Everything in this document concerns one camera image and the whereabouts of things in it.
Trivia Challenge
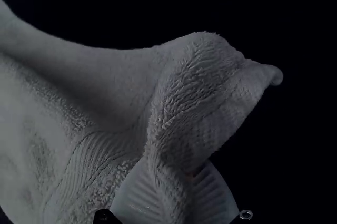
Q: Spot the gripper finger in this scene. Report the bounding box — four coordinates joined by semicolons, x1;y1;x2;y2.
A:
94;156;172;224
183;159;254;224

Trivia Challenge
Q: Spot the pale towel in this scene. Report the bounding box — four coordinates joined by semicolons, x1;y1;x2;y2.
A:
0;0;284;224

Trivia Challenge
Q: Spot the black mat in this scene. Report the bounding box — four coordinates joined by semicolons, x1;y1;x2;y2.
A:
0;0;337;224

